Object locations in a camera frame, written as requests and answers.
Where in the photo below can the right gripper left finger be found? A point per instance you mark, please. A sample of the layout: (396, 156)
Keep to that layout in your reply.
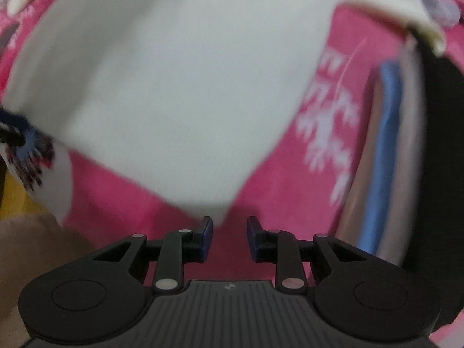
(178, 248)

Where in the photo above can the cream deer sweater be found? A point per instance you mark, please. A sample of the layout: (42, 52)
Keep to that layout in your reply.
(185, 97)

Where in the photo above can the striped folded clothes stack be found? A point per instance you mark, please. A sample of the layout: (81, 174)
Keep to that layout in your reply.
(378, 215)

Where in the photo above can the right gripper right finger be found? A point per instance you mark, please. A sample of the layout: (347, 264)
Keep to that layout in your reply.
(284, 251)

